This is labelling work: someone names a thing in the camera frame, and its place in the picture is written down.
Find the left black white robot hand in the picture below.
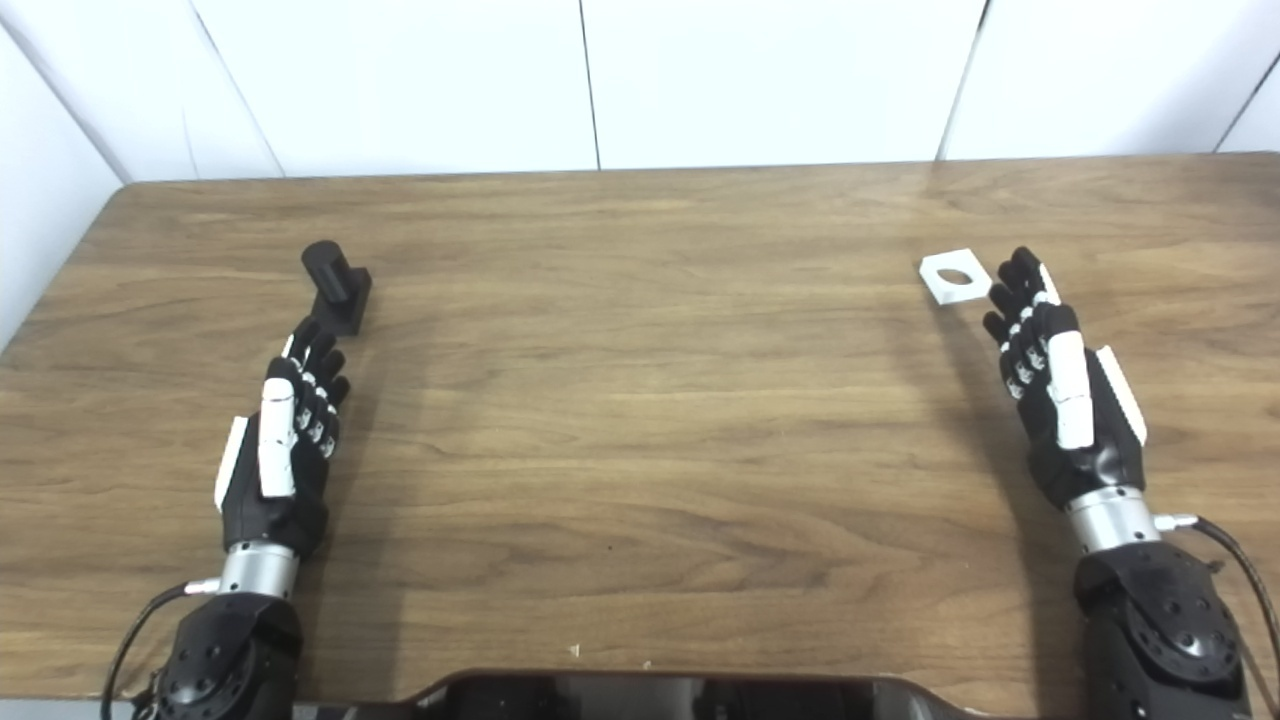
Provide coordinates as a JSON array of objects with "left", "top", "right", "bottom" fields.
[{"left": 213, "top": 318, "right": 351, "bottom": 557}]

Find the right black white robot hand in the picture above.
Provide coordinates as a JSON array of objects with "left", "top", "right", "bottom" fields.
[{"left": 983, "top": 247, "right": 1148, "bottom": 511}]

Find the black peg with square base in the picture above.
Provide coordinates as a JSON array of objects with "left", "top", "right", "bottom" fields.
[{"left": 301, "top": 240, "right": 373, "bottom": 337}]

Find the white square piece with hole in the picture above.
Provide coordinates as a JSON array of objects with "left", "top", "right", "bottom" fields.
[{"left": 919, "top": 249, "right": 993, "bottom": 304}]

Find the dark robot torso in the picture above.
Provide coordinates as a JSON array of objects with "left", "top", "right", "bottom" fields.
[{"left": 400, "top": 670, "right": 991, "bottom": 720}]

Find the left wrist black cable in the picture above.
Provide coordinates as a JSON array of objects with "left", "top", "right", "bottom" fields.
[{"left": 100, "top": 578, "right": 221, "bottom": 720}]

